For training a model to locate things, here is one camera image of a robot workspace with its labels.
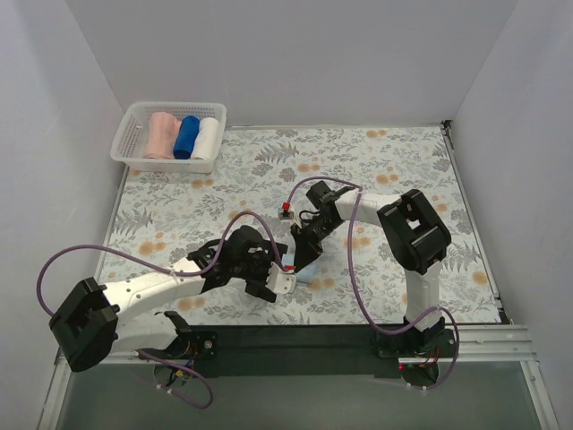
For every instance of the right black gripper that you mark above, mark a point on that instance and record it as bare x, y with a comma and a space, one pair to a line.
307, 233

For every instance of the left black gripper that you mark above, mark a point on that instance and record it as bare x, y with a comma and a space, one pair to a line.
260, 272

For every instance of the light blue towel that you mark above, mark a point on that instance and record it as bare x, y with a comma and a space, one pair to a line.
304, 276

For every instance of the pink towel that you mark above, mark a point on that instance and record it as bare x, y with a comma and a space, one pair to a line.
163, 131

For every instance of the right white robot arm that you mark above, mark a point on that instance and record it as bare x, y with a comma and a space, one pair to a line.
418, 240

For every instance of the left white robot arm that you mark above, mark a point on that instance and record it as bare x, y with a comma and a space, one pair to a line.
96, 320

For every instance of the floral table mat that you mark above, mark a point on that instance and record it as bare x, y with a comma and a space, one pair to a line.
162, 217

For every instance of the white rolled towel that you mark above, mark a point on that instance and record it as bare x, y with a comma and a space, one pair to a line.
205, 143

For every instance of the blue rolled towel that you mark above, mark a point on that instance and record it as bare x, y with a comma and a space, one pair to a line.
185, 140

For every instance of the white plastic basket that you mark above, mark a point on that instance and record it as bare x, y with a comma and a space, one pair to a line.
132, 134

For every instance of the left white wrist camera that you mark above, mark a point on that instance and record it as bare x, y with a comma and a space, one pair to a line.
280, 282

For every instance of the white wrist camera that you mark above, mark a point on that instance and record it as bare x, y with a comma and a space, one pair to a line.
280, 282
286, 211

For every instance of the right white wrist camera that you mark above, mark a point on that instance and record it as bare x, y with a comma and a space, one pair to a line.
286, 211

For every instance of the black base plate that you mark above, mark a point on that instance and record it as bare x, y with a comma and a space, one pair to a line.
286, 350

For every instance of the aluminium rail frame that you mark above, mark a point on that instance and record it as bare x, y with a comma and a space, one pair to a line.
495, 383

